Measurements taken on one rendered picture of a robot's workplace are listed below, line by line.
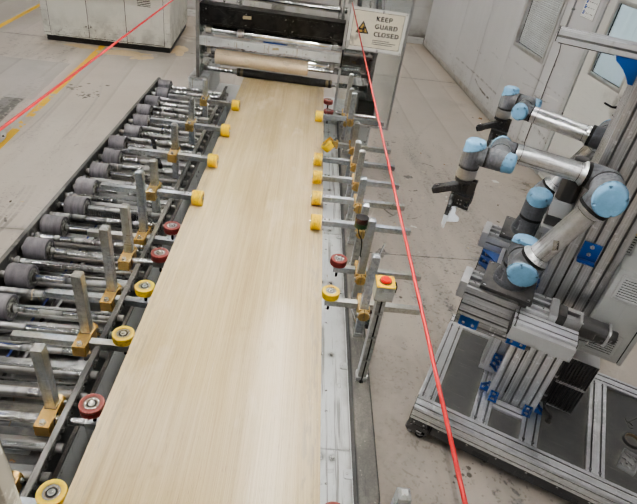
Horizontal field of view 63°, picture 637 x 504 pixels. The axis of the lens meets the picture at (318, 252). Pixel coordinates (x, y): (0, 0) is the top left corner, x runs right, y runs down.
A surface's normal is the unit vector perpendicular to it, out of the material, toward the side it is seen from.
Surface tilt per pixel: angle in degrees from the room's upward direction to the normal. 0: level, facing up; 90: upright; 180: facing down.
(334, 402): 0
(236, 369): 0
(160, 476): 0
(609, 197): 83
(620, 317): 90
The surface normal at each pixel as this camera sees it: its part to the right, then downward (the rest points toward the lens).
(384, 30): -0.01, 0.58
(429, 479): 0.13, -0.81
